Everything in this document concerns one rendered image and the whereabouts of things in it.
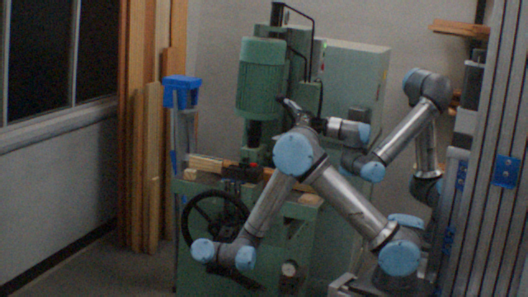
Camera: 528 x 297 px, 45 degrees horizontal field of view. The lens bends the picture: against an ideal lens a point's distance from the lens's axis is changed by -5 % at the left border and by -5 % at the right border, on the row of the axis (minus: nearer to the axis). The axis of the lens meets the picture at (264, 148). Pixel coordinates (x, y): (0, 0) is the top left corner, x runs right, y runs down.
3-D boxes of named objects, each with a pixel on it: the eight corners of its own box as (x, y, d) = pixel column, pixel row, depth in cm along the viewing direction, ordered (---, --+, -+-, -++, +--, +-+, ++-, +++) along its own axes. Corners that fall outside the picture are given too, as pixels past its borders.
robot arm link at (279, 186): (300, 113, 206) (232, 237, 222) (294, 119, 196) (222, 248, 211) (332, 131, 205) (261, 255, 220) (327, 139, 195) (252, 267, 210)
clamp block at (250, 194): (214, 203, 246) (216, 180, 244) (227, 193, 259) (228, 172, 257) (252, 211, 243) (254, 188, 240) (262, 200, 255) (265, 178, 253)
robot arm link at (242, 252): (260, 239, 207) (227, 234, 210) (250, 252, 197) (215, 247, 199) (259, 261, 209) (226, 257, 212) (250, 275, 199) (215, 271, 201)
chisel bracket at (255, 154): (238, 168, 264) (240, 148, 261) (249, 161, 277) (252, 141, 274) (256, 172, 262) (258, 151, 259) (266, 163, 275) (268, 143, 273)
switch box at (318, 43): (304, 75, 280) (308, 37, 276) (309, 73, 290) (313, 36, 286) (318, 77, 279) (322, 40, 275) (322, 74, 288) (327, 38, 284)
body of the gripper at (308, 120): (295, 107, 235) (328, 113, 232) (299, 113, 244) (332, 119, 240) (290, 128, 234) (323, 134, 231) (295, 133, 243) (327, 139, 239)
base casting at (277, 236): (179, 225, 264) (180, 204, 262) (228, 187, 318) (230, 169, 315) (285, 249, 252) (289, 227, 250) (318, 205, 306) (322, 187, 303)
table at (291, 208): (158, 198, 253) (159, 184, 252) (190, 179, 282) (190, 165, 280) (310, 231, 237) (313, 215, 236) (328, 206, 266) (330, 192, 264)
